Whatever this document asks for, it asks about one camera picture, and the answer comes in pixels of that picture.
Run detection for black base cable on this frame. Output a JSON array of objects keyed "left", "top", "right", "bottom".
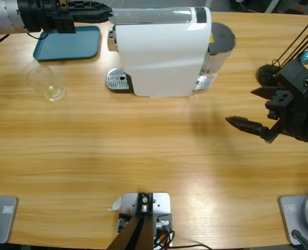
[{"left": 291, "top": 229, "right": 308, "bottom": 250}]

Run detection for white capsule coffee machine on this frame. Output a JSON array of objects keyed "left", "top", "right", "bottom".
[{"left": 106, "top": 6, "right": 237, "bottom": 99}]

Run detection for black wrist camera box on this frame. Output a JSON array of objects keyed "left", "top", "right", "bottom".
[{"left": 275, "top": 59, "right": 308, "bottom": 101}]

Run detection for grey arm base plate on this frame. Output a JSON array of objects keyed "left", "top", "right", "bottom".
[
  {"left": 0, "top": 195, "right": 19, "bottom": 245},
  {"left": 278, "top": 192, "right": 308, "bottom": 246}
]

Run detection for clear water tank black lid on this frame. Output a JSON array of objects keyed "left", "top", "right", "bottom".
[{"left": 200, "top": 22, "right": 237, "bottom": 79}]

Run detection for dark camera post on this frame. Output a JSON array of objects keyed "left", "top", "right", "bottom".
[{"left": 107, "top": 192, "right": 155, "bottom": 250}]

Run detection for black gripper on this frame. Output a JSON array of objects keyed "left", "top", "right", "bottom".
[
  {"left": 225, "top": 87, "right": 308, "bottom": 145},
  {"left": 17, "top": 0, "right": 113, "bottom": 34}
]

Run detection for dark equipment with orange part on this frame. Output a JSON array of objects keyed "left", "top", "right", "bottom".
[{"left": 284, "top": 0, "right": 308, "bottom": 15}]

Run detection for grey coffee machine lid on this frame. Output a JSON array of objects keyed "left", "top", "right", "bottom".
[{"left": 107, "top": 7, "right": 194, "bottom": 26}]

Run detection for teal plastic serving tray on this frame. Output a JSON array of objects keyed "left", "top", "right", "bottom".
[{"left": 33, "top": 25, "right": 102, "bottom": 62}]

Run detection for black capsule holder with rods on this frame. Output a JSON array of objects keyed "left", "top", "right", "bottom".
[{"left": 256, "top": 17, "right": 308, "bottom": 86}]

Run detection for black office chair base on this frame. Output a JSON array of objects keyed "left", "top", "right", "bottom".
[{"left": 228, "top": 0, "right": 265, "bottom": 13}]

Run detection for white paper tab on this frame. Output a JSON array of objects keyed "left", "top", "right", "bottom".
[{"left": 107, "top": 196, "right": 123, "bottom": 211}]

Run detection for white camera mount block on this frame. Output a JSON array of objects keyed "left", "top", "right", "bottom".
[{"left": 117, "top": 192, "right": 173, "bottom": 247}]

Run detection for black and orange cable bundle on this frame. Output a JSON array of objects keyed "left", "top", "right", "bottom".
[{"left": 153, "top": 228, "right": 212, "bottom": 250}]

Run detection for clear glass cup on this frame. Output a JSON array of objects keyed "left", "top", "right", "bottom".
[{"left": 25, "top": 65, "right": 67, "bottom": 102}]

